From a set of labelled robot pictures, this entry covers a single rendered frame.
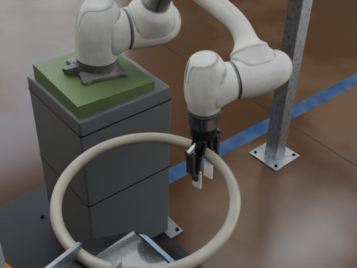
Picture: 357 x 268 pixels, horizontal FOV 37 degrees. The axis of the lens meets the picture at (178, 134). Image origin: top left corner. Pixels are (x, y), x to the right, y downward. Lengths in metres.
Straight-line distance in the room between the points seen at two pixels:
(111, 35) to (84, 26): 0.10
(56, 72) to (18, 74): 1.74
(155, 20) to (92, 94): 0.34
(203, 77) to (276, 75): 0.20
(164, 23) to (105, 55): 0.24
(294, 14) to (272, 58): 1.17
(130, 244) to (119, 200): 0.80
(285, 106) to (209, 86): 1.49
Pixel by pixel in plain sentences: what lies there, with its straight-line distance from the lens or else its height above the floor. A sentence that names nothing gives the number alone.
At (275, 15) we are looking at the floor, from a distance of 4.61.
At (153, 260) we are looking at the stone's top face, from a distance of 1.38.
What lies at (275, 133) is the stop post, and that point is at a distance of 2.89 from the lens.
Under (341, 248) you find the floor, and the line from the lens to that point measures 2.62.
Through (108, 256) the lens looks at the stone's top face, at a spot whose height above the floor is 0.82.
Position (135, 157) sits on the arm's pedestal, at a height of 0.54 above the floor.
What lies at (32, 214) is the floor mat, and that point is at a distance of 2.69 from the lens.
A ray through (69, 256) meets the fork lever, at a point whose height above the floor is 0.93.
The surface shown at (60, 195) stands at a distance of 1.43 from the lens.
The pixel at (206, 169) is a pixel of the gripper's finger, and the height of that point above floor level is 0.84.
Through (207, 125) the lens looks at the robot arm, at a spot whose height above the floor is 1.06.
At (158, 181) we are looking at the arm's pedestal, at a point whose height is 0.35.
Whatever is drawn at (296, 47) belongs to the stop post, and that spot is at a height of 0.70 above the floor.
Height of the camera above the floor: 1.89
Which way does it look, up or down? 37 degrees down
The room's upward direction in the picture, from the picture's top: 2 degrees clockwise
